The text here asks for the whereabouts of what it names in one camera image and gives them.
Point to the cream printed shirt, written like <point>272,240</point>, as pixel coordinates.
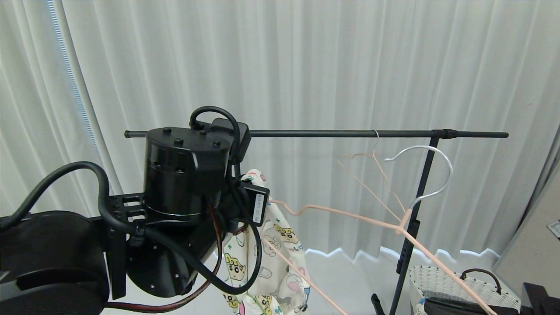
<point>280,245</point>

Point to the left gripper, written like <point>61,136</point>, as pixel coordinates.
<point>247,192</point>

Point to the white laundry basket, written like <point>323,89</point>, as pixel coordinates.
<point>442,284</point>

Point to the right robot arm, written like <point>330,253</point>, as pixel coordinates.
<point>540,302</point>

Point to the pink clothes hanger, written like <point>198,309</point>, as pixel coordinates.
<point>405,218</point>
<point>375,142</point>

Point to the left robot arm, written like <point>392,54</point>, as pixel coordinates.
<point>183,175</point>

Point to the white curtain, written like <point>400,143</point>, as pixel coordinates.
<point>306,65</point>

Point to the black clothes rack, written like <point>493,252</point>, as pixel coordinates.
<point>328,133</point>

